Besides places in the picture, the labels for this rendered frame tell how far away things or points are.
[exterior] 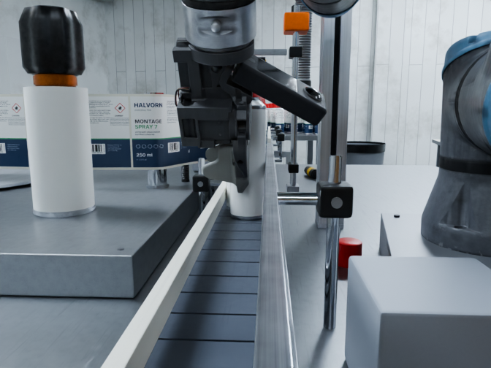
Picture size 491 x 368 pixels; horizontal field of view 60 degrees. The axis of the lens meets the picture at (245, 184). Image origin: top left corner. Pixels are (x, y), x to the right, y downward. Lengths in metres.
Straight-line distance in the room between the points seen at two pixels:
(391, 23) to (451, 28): 0.64
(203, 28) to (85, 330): 0.31
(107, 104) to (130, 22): 5.20
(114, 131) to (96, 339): 0.52
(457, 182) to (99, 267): 0.41
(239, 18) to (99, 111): 0.50
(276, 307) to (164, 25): 5.72
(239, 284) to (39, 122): 0.40
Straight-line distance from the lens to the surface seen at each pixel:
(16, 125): 0.96
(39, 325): 0.48
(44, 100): 0.67
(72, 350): 0.42
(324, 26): 0.75
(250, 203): 0.60
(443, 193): 0.55
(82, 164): 0.68
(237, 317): 0.34
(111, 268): 0.50
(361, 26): 5.33
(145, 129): 0.86
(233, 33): 0.45
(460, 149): 0.53
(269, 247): 0.23
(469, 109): 0.45
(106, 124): 0.88
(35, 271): 0.53
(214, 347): 0.30
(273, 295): 0.18
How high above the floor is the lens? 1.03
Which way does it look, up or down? 10 degrees down
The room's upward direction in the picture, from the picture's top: straight up
